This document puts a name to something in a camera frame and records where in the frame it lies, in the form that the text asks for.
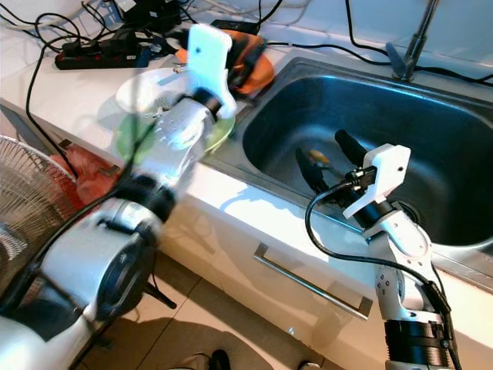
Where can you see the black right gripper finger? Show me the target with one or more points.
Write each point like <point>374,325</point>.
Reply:
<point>351,148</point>
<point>312,171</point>

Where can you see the white ribbed bowl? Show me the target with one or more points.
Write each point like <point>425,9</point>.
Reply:
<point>146,92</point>

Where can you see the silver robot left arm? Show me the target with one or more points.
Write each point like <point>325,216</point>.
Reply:
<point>92,262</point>

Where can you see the brown food scrap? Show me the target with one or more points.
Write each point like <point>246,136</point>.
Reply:
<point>317,156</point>

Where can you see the orange plate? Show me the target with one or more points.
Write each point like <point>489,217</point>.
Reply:
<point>258,79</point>

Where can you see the flat black box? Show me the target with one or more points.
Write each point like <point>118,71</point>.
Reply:
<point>235,26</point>

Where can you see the metal spoon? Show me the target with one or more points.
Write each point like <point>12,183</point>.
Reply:
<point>183,68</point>

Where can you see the stainless steel sink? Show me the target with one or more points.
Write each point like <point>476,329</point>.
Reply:
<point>431,116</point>

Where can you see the white sink cabinet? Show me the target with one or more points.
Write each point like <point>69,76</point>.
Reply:
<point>223,231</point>

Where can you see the black power adapter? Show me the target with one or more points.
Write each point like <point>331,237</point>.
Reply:
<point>146,11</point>

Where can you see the metal faucet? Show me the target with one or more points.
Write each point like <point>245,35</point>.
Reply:
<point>412,38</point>

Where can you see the green plate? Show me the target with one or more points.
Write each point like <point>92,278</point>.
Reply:
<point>131,145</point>

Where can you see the black power strip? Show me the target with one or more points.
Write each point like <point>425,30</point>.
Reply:
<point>104,54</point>

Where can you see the dark robot right foot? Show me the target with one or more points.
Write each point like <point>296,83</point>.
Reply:
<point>308,366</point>

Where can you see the dark robot foot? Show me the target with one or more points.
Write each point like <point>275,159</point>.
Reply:
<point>308,366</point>
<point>212,361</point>

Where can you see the dark robot left foot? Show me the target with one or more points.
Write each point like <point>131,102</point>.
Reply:
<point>212,361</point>

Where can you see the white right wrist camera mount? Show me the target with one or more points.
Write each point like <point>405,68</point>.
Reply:
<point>385,173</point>

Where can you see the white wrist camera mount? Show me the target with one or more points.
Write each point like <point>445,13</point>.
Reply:
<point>385,173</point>
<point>209,54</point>

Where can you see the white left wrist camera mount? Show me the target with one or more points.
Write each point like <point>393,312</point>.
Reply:
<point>209,54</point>

